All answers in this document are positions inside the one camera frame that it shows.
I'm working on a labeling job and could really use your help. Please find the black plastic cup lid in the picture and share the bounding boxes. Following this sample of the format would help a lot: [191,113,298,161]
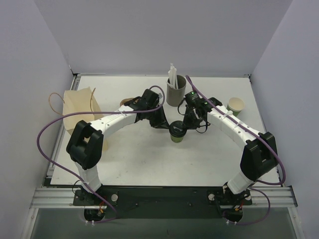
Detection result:
[169,120,187,137]

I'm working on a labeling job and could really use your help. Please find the green paper coffee cup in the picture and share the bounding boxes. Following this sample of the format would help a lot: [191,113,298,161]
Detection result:
[170,132,186,143]

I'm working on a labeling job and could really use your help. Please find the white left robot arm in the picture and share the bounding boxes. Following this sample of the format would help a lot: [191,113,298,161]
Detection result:
[66,89,169,205]

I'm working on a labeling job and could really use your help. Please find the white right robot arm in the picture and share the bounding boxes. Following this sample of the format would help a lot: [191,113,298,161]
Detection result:
[183,91,278,195]

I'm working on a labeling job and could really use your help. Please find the brown paper takeout bag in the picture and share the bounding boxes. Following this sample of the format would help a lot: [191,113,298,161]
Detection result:
[48,86,110,151]

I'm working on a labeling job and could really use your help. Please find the grey cylindrical straw holder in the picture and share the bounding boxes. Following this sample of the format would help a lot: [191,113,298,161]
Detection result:
[166,75,186,107]

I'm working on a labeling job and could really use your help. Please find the brown pulp cup carrier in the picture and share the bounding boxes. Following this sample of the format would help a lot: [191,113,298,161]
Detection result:
[120,98,135,106]

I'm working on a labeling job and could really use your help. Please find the white wrapped straws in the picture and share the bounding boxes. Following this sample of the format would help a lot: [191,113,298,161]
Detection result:
[168,63,179,89]

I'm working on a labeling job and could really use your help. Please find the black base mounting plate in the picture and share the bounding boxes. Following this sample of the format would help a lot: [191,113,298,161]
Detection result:
[73,186,252,219]

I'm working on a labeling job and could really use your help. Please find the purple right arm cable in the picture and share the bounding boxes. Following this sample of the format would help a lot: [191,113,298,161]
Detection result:
[185,75,286,226]

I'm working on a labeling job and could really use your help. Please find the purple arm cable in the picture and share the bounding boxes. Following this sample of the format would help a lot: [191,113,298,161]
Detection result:
[185,75,286,226]
[36,85,166,224]

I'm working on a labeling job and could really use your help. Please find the aluminium frame rail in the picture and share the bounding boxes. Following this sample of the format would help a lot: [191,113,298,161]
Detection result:
[31,187,298,209]

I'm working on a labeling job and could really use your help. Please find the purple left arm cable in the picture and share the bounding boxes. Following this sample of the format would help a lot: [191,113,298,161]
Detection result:
[36,85,166,224]

